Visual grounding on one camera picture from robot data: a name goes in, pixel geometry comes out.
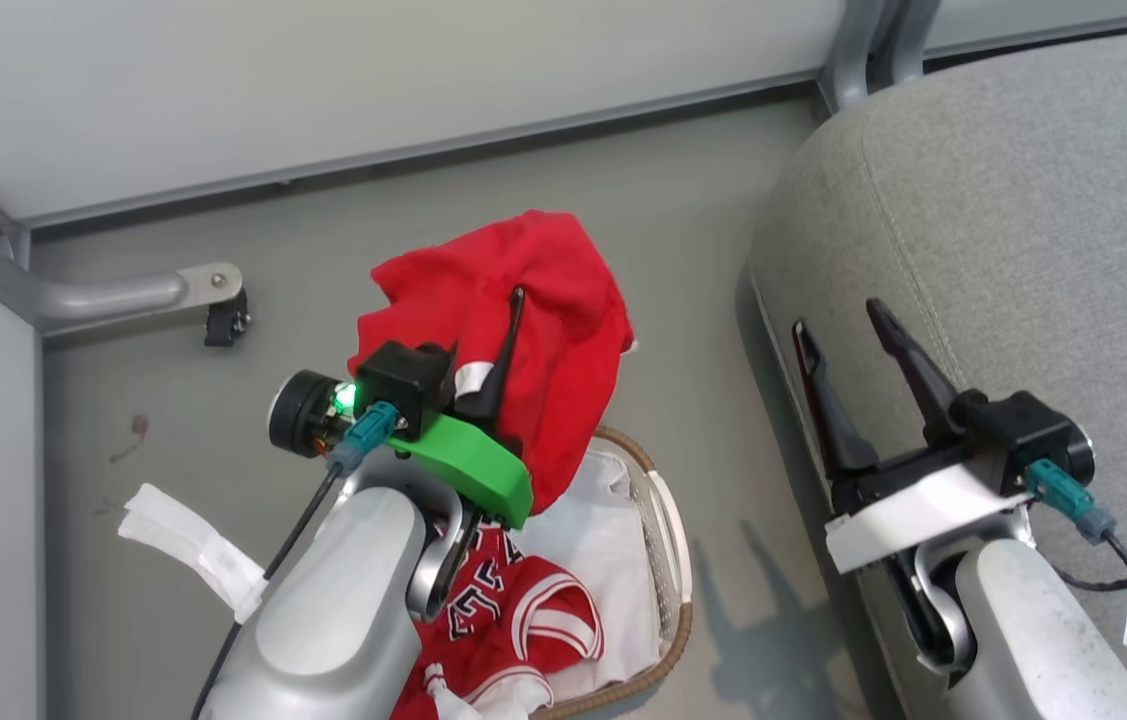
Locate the black right cable teal plug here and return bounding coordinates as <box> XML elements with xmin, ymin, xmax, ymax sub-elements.
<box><xmin>1025</xmin><ymin>458</ymin><xmax>1127</xmax><ymax>706</ymax></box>

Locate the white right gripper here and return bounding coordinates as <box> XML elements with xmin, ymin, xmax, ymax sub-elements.
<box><xmin>791</xmin><ymin>298</ymin><xmax>1036</xmax><ymax>576</ymax></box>

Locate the grey fabric sofa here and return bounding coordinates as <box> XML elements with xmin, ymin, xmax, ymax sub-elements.
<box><xmin>747</xmin><ymin>20</ymin><xmax>1127</xmax><ymax>720</ymax></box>

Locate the black left cable teal plug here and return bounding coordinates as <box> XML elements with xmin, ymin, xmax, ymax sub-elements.
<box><xmin>189</xmin><ymin>402</ymin><xmax>400</xmax><ymax>720</ymax></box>

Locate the thin black loose cable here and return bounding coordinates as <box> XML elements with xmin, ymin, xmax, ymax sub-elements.
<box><xmin>1041</xmin><ymin>552</ymin><xmax>1127</xmax><ymax>695</ymax></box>

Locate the black cable teal plug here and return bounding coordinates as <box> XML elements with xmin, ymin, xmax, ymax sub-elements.
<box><xmin>1025</xmin><ymin>458</ymin><xmax>1127</xmax><ymax>706</ymax></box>
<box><xmin>189</xmin><ymin>402</ymin><xmax>400</xmax><ymax>720</ymax></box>

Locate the plain red garment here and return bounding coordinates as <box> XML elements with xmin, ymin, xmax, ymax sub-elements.
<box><xmin>347</xmin><ymin>208</ymin><xmax>637</xmax><ymax>517</ymax></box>

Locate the white cloth in basket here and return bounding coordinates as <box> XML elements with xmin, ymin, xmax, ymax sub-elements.
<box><xmin>511</xmin><ymin>444</ymin><xmax>666</xmax><ymax>703</ymax></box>

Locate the white laundry basket brown rim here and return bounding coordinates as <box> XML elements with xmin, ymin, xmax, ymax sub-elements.
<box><xmin>519</xmin><ymin>425</ymin><xmax>695</xmax><ymax>720</ymax></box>

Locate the grey metal frame leg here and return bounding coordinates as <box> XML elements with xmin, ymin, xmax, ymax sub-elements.
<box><xmin>0</xmin><ymin>214</ymin><xmax>245</xmax><ymax>337</ymax></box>

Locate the grey metal frame post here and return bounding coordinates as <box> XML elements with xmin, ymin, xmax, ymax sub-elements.
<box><xmin>816</xmin><ymin>0</ymin><xmax>944</xmax><ymax>113</ymax></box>

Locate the grey wall base rail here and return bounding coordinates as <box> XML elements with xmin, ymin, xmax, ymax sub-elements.
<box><xmin>18</xmin><ymin>0</ymin><xmax>1127</xmax><ymax>229</ymax></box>

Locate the red white sports jersey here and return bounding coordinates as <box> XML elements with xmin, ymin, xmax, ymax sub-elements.
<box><xmin>391</xmin><ymin>520</ymin><xmax>607</xmax><ymax>720</ymax></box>

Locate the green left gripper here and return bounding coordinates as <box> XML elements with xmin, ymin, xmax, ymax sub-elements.
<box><xmin>386</xmin><ymin>287</ymin><xmax>535</xmax><ymax>530</ymax></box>

